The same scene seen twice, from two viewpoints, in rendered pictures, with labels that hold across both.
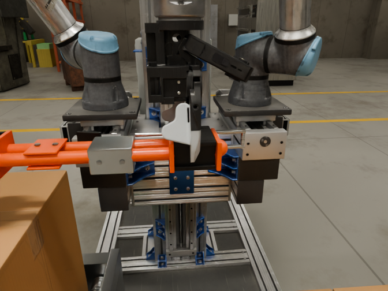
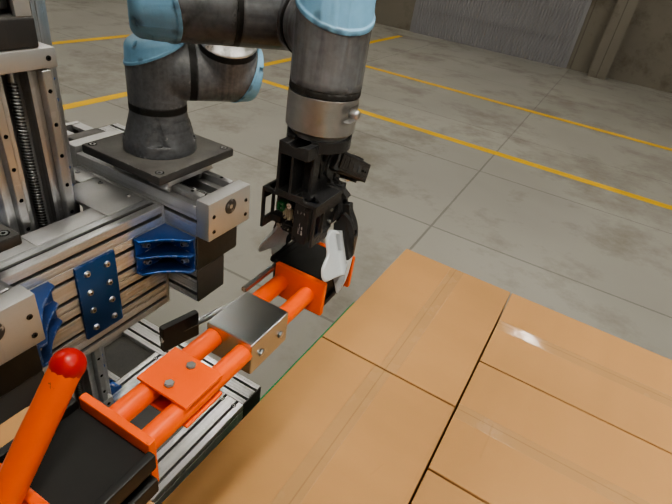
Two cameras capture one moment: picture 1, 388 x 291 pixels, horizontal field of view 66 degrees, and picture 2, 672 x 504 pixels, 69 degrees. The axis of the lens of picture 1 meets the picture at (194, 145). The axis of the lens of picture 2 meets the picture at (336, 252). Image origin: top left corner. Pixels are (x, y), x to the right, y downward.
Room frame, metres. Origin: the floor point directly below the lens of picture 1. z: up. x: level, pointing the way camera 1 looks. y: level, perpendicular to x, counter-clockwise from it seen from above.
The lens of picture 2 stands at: (0.19, 0.45, 1.48)
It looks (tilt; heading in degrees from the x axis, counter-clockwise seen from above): 33 degrees down; 300
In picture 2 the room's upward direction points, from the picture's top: 10 degrees clockwise
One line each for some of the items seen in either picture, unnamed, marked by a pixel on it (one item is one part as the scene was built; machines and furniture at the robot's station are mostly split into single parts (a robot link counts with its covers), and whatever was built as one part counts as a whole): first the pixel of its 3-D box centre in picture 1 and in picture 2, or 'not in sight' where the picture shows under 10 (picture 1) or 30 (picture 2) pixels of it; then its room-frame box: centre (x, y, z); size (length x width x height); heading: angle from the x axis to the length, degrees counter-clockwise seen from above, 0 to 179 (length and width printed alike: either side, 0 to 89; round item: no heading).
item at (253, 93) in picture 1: (250, 87); (159, 123); (1.04, -0.20, 1.09); 0.15 x 0.15 x 0.10
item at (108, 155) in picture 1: (113, 154); (248, 331); (0.46, 0.14, 1.09); 0.07 x 0.07 x 0.04; 6
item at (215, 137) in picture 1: (193, 149); (314, 274); (0.47, 0.00, 1.10); 0.08 x 0.07 x 0.05; 96
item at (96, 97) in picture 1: (104, 90); not in sight; (0.99, 0.30, 1.09); 0.15 x 0.15 x 0.10
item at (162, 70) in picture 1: (175, 62); (309, 182); (0.48, 0.03, 1.24); 0.09 x 0.08 x 0.12; 96
